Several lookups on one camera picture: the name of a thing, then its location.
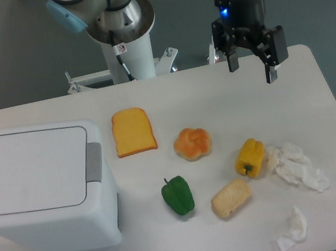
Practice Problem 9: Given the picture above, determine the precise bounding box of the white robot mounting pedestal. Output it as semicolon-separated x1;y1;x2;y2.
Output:
60;24;222;95

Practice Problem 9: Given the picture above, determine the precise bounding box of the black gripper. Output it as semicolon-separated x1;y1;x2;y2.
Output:
211;0;289;83

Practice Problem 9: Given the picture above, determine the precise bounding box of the braided bread roll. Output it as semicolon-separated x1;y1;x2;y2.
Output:
173;128;212;161

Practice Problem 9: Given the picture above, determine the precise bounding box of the pale bread loaf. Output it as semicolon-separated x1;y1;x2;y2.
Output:
211;178;251;219

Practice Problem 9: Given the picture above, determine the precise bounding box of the yellow bell pepper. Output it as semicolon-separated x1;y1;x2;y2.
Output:
235;138;265;179

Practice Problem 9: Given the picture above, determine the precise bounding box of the grey trash can push button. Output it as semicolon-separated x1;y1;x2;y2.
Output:
85;142;103;183

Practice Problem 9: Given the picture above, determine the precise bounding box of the large crumpled white tissue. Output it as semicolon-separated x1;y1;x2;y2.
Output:
264;142;330;193

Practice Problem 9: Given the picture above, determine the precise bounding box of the orange toast slice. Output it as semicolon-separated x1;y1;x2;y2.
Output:
111;107;158;158

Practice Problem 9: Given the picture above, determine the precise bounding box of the small crumpled white tissue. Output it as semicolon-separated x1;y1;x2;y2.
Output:
276;205;308;251

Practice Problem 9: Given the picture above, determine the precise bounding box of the white trash can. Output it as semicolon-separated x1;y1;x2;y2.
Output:
0;119;123;251

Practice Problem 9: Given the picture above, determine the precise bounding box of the robot cable with label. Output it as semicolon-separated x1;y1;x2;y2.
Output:
106;27;137;85

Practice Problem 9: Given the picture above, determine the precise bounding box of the green bell pepper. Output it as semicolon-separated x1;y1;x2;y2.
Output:
161;175;195;216

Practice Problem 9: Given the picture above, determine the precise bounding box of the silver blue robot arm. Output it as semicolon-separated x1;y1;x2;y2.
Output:
46;0;288;84

